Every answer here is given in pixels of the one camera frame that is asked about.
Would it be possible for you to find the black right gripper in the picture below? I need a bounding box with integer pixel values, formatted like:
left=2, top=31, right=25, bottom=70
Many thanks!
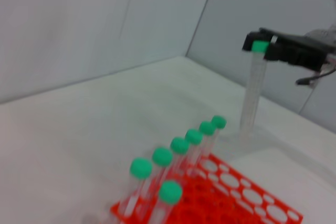
left=241, top=31, right=331, bottom=72

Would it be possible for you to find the green-capped clear test tube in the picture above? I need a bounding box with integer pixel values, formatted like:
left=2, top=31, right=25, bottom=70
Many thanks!
left=239, top=40, right=270, bottom=141
left=185, top=129, right=203, bottom=176
left=211, top=115, right=227, bottom=143
left=198, top=121, right=215, bottom=162
left=152, top=147, right=173, bottom=183
left=170, top=136, right=190, bottom=175
left=123, top=157, right=153, bottom=217
left=151, top=180, right=183, bottom=224

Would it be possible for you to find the orange plastic test tube rack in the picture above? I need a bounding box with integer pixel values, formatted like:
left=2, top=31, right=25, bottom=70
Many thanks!
left=109, top=153, right=304, bottom=224

